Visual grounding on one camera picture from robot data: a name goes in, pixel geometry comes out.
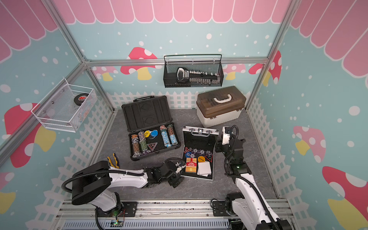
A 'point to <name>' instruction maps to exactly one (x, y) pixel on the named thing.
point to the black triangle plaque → (152, 146)
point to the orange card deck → (191, 165)
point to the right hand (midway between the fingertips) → (218, 135)
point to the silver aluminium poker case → (198, 148)
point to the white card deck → (204, 168)
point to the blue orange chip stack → (143, 141)
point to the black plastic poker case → (149, 122)
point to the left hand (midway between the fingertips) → (177, 173)
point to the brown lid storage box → (219, 106)
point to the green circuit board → (116, 223)
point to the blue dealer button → (154, 133)
